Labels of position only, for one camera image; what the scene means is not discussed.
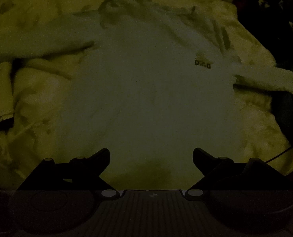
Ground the white small garment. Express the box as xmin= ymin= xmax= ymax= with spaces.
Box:
xmin=0 ymin=9 xmax=293 ymax=191

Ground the dark clothes pile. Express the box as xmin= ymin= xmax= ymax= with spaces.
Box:
xmin=225 ymin=0 xmax=293 ymax=147

